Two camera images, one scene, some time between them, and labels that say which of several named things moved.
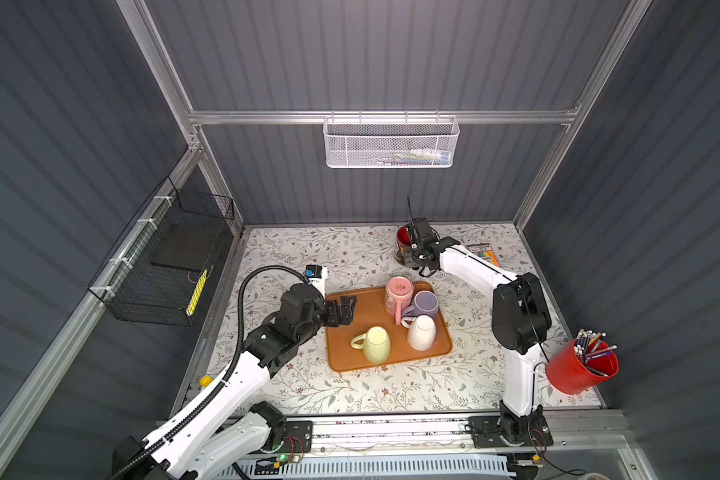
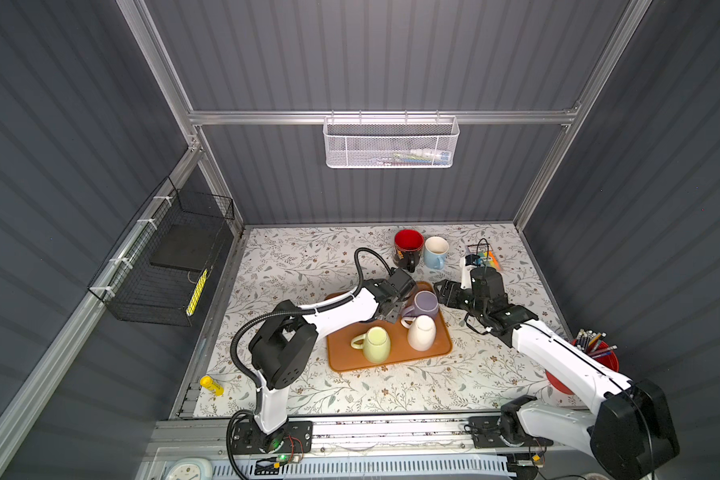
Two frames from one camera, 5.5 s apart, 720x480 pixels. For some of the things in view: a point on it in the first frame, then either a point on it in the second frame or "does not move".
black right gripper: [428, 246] to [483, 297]
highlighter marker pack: [484, 251] does not move
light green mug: [375, 342] does not move
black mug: [404, 245] does not move
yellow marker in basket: [195, 296] does not move
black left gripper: [346, 308] to [395, 311]
